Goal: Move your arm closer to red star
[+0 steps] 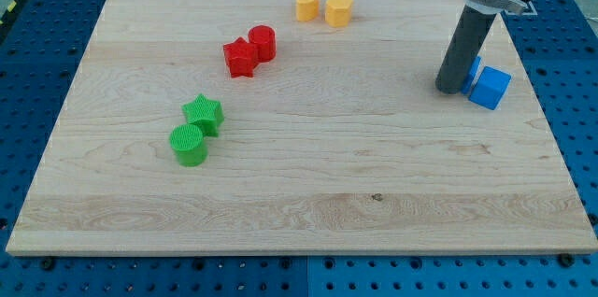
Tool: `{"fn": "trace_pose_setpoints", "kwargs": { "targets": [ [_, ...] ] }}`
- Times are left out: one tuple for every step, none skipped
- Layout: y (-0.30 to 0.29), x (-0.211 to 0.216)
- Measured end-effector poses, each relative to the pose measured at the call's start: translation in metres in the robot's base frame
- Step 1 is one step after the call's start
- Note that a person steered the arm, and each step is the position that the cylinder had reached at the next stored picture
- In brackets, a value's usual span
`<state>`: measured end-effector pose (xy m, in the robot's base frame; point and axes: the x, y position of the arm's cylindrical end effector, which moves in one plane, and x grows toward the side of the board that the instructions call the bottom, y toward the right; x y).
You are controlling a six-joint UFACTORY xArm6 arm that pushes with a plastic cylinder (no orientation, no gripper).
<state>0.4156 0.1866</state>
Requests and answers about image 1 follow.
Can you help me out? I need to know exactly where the green star block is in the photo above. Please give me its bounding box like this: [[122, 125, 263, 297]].
[[181, 93, 224, 137]]

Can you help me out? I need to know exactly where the red star block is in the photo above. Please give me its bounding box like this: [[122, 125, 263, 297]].
[[222, 37, 259, 78]]

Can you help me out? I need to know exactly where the wooden board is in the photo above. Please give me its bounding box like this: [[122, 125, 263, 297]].
[[7, 0, 597, 257]]

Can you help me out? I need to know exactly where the red cylinder block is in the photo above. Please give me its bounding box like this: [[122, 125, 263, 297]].
[[248, 25, 277, 63]]

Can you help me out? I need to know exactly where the green cylinder block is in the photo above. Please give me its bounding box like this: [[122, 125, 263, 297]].
[[169, 124, 207, 167]]

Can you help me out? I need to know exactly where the yellow heart block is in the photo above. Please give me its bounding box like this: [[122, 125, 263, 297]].
[[295, 0, 320, 21]]

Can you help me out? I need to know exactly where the yellow hexagon block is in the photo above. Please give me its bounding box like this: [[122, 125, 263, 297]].
[[324, 0, 353, 28]]

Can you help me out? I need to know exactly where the blue flat block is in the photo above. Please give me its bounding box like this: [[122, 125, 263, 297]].
[[461, 56, 482, 95]]

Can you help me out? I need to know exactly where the blue cube block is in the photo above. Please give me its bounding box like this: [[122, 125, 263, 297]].
[[468, 66, 512, 110]]

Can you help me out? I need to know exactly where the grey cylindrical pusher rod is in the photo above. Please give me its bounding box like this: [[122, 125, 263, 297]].
[[435, 6, 495, 94]]

